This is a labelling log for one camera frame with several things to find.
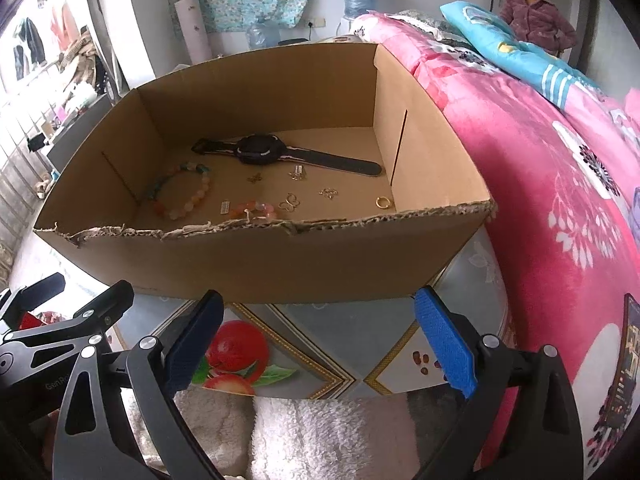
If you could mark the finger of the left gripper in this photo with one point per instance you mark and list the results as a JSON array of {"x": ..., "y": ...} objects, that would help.
[
  {"x": 17, "y": 307},
  {"x": 105, "y": 310}
]

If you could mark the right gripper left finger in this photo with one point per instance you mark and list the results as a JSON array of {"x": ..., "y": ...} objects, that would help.
[{"x": 94, "y": 438}]

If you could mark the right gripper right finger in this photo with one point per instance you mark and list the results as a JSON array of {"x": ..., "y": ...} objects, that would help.
[{"x": 543, "y": 439}]

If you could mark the silver rhinestone clip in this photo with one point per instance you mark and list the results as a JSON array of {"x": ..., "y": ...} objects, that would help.
[{"x": 298, "y": 173}]

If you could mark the dark cabinet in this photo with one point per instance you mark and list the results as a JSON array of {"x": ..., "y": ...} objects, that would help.
[{"x": 69, "y": 139}]

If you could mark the black watch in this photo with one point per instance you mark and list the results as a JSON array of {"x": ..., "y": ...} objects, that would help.
[{"x": 267, "y": 149}]

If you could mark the small silver earring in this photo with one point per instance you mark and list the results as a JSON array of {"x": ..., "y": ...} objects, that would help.
[{"x": 328, "y": 193}]

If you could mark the brown cardboard box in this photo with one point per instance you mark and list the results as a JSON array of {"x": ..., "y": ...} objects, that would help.
[{"x": 136, "y": 178}]

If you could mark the pink floral blanket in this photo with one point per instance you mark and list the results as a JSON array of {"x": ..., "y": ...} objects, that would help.
[{"x": 566, "y": 228}]

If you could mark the pink rolled mat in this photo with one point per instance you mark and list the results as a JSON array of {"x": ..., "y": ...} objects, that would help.
[{"x": 193, "y": 30}]

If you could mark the blue pillow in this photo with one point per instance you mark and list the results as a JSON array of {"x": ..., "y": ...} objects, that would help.
[{"x": 493, "y": 38}]

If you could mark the person in purple jacket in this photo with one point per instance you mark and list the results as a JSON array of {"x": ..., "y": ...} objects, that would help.
[{"x": 539, "y": 22}]

